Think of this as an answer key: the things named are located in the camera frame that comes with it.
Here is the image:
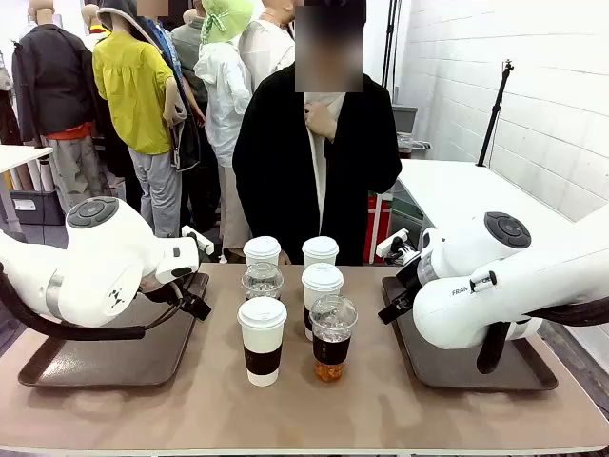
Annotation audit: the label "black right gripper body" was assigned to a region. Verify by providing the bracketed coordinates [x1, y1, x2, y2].
[395, 256, 425, 299]

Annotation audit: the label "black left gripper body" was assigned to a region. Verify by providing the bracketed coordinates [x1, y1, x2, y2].
[140, 274, 186, 307]

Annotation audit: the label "clear dome-lid iced drink cup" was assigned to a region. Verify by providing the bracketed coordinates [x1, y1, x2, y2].
[308, 293, 359, 384]
[241, 261, 285, 301]

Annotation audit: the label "white paper cup black sleeve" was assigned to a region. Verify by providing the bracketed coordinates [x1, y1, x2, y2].
[301, 235, 340, 268]
[236, 296, 288, 387]
[242, 235, 283, 268]
[301, 262, 344, 342]

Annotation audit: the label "person's right forearm black sleeve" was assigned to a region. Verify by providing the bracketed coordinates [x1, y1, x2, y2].
[232, 151, 286, 261]

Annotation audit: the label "brown plastic serving tray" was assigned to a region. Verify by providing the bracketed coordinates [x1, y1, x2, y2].
[17, 271, 210, 387]
[380, 275, 559, 392]

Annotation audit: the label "person's left hand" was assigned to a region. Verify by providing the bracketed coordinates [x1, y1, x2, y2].
[304, 100, 340, 143]

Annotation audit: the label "red box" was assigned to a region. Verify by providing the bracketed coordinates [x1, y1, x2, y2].
[363, 192, 394, 265]

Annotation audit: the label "large white side table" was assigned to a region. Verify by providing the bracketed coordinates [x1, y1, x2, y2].
[396, 159, 609, 239]

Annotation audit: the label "dark grey storage box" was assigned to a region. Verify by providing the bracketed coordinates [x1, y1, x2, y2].
[9, 189, 66, 227]

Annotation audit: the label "grey bin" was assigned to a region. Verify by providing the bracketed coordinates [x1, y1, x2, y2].
[391, 104, 419, 140]

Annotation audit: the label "person in black coat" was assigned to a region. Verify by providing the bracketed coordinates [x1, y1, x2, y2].
[231, 0, 403, 267]

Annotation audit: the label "black slanted tripod stand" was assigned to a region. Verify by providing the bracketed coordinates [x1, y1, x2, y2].
[475, 59, 516, 168]

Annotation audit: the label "small white desk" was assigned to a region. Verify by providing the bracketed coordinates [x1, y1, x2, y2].
[0, 144, 54, 239]

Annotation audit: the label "mannequin in yellow shirt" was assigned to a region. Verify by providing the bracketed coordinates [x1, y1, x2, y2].
[92, 0, 191, 239]

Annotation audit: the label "mannequin in black jacket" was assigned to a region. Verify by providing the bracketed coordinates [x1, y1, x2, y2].
[11, 0, 104, 210]

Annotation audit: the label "black upright stand poles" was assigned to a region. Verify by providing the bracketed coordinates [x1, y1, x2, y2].
[380, 0, 403, 91]

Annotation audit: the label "bystander in blue jacket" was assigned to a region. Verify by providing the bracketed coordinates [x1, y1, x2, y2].
[136, 0, 206, 172]

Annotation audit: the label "green bucket hat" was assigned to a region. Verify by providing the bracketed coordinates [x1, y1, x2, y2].
[199, 0, 256, 45]

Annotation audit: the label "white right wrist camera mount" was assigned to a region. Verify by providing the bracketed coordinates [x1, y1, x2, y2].
[374, 228, 411, 261]

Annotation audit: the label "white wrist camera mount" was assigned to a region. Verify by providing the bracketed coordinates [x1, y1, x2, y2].
[180, 225, 215, 256]
[374, 228, 411, 261]

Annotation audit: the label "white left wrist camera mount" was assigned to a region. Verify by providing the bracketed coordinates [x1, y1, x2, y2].
[180, 225, 215, 256]

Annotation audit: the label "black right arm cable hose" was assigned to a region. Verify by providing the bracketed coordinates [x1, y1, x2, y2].
[475, 297, 609, 375]

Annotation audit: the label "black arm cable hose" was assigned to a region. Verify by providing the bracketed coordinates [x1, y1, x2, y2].
[0, 263, 147, 342]
[475, 297, 609, 375]

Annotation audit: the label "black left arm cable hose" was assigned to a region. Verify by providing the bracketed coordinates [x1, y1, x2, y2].
[0, 263, 147, 342]

